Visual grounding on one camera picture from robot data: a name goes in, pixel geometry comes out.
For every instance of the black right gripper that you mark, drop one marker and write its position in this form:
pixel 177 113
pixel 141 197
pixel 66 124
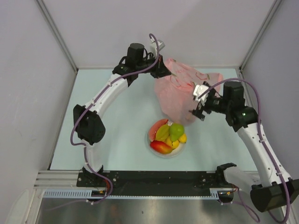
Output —
pixel 198 111

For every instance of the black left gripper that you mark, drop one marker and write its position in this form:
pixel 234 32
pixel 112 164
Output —
pixel 160 70

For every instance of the pink plastic bag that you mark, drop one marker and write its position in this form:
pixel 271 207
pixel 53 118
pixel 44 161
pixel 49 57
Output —
pixel 175 92

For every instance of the green fake pear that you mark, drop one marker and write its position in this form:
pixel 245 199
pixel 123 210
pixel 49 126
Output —
pixel 176 131

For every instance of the yellow fake lemon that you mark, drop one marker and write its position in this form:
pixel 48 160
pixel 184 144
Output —
pixel 183 138

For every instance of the fake watermelon slice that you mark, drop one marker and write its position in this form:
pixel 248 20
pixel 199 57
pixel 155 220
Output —
pixel 153 130

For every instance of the red fake mango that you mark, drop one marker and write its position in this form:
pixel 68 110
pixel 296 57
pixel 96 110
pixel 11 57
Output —
pixel 160 147

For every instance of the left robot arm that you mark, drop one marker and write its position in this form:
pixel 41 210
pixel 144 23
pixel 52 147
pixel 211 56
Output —
pixel 87 118

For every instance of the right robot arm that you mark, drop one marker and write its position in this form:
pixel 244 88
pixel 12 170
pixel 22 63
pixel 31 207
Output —
pixel 275 187

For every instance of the white paper plate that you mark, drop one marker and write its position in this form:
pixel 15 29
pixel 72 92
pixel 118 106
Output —
pixel 175 152

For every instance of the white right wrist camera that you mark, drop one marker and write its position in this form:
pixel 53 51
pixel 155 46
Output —
pixel 198 93

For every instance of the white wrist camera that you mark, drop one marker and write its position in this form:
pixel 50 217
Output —
pixel 154 46
pixel 198 93

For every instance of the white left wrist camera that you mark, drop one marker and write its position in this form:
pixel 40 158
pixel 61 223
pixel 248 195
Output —
pixel 154 46

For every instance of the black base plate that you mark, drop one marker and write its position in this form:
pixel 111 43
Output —
pixel 165 183

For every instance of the aluminium frame rail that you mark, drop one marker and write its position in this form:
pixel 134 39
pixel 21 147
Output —
pixel 57 34

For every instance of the white cable duct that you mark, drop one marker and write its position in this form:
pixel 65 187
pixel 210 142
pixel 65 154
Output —
pixel 74 193

